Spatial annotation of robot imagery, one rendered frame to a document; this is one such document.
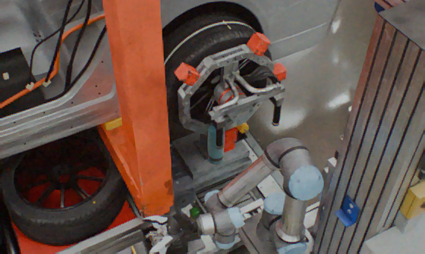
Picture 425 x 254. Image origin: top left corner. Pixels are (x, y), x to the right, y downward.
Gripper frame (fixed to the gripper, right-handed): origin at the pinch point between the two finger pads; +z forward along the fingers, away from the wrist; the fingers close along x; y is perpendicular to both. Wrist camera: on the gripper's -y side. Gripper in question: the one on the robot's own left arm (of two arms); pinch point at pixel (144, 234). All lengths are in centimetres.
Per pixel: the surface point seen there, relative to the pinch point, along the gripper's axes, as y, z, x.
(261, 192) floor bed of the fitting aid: 110, -81, 102
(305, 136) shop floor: 106, -126, 140
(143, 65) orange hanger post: -38, -12, 48
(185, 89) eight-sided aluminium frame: 13, -36, 95
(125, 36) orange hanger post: -53, -7, 44
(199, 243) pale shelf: 73, -28, 46
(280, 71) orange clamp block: 21, -91, 106
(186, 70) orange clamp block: -1, -37, 92
